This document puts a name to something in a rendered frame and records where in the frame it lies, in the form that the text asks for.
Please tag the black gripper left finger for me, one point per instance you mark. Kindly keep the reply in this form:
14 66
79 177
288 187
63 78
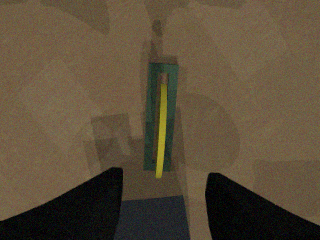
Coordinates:
88 212

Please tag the thin gold coin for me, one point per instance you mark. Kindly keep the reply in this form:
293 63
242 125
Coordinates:
161 129

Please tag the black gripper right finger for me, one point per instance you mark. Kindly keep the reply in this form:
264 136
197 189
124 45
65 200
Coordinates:
235 213

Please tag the grey box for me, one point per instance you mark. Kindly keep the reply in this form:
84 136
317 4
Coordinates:
164 218

